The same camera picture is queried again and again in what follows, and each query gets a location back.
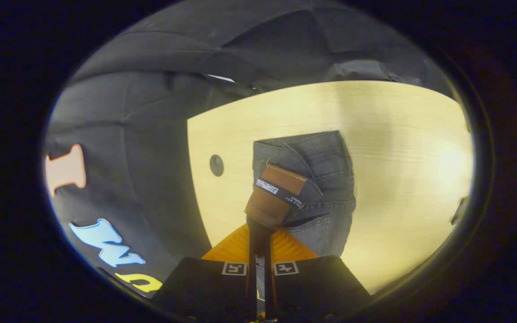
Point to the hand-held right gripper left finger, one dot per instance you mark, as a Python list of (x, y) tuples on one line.
[(204, 287)]

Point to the dark grey jeans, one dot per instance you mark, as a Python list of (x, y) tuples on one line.
[(326, 170)]

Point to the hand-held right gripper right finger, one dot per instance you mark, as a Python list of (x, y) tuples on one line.
[(317, 282)]

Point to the small dark object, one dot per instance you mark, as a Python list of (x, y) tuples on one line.
[(458, 211)]

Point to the round dark table grommet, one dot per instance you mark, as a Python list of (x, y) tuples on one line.
[(216, 165)]

